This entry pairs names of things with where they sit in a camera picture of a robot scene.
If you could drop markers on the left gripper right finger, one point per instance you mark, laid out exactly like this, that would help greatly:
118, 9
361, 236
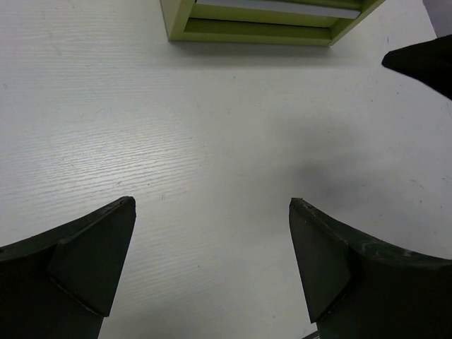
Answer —
358, 286

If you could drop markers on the green metal drawer chest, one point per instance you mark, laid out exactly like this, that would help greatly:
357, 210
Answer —
308, 23

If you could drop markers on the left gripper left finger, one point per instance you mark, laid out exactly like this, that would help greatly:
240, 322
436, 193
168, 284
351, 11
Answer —
61, 283

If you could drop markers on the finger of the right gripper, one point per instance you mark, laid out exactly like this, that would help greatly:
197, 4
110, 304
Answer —
427, 62

